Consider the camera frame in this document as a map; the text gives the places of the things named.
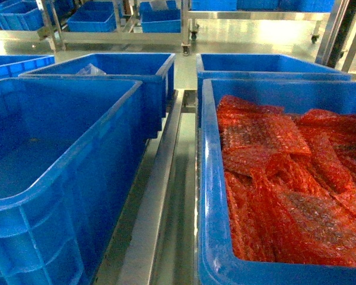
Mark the blue bin rear right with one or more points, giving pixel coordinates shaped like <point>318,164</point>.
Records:
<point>237,66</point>

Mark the blue bin with red wrap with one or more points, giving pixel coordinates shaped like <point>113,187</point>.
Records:
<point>217,263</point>

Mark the far steel shelf rack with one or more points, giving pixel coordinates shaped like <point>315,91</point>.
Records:
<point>57,39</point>

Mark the red bubble wrap bags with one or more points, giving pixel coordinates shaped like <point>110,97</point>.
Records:
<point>290,181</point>

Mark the stainless steel shelf rack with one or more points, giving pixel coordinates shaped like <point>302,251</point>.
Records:
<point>155,240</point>

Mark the empty blue bin front left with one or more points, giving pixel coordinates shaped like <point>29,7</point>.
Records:
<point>69,151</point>

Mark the blue bin far left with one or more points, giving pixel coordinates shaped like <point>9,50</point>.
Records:
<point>14,65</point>

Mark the blue bin rear left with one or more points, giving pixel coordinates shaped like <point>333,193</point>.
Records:
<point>155,70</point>

